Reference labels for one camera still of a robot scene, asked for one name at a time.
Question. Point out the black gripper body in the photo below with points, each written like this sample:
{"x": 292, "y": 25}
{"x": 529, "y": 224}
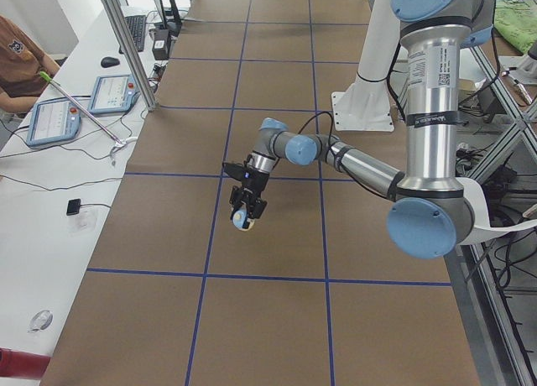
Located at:
{"x": 255, "y": 182}

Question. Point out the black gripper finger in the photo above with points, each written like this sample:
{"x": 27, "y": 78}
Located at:
{"x": 236, "y": 199}
{"x": 255, "y": 210}

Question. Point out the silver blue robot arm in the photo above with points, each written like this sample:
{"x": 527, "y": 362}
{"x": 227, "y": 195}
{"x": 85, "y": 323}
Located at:
{"x": 430, "y": 212}

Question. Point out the brown table mat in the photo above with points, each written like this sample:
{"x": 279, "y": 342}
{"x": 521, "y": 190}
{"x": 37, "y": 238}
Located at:
{"x": 316, "y": 293}

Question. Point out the clear plastic bag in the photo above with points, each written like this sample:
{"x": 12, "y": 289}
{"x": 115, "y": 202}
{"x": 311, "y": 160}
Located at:
{"x": 84, "y": 221}

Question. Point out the far blue teach pendant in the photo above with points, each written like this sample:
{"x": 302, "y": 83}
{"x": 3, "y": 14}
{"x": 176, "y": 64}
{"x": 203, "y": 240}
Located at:
{"x": 113, "y": 94}

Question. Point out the blue teach pendant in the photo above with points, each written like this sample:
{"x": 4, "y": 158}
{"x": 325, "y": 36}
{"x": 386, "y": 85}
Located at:
{"x": 113, "y": 94}
{"x": 53, "y": 122}

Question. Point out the small black square device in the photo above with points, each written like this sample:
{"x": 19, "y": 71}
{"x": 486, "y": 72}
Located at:
{"x": 73, "y": 207}

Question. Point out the black power adapter box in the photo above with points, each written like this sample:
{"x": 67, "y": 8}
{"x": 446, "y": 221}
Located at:
{"x": 161, "y": 44}

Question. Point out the black computer mouse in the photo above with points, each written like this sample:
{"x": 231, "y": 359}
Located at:
{"x": 109, "y": 61}

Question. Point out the black keyboard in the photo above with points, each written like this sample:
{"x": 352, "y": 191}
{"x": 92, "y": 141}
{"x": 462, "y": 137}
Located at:
{"x": 136, "y": 25}

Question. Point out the near blue teach pendant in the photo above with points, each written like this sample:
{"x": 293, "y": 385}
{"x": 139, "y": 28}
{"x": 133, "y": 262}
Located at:
{"x": 53, "y": 122}

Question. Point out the silver reacher grabber stick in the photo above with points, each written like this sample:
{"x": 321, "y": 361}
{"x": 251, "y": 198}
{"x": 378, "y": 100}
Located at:
{"x": 118, "y": 143}

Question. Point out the clear tape roll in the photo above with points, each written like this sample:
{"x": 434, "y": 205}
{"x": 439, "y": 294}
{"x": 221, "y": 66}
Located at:
{"x": 40, "y": 321}

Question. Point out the person in brown shirt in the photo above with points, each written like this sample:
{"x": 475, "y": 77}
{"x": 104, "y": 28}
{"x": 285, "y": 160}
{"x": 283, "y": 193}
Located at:
{"x": 22, "y": 61}

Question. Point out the red cylinder object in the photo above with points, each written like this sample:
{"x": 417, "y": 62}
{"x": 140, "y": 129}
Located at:
{"x": 23, "y": 365}

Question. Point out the green cloth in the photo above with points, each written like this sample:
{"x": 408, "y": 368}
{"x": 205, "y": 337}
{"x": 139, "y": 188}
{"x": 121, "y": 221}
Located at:
{"x": 516, "y": 22}

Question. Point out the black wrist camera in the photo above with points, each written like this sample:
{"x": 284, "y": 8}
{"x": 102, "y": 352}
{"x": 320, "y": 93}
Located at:
{"x": 236, "y": 171}

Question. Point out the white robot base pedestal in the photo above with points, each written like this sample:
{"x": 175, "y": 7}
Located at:
{"x": 365, "y": 105}

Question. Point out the aluminium frame post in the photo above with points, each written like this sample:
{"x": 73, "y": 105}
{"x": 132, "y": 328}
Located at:
{"x": 119, "y": 26}

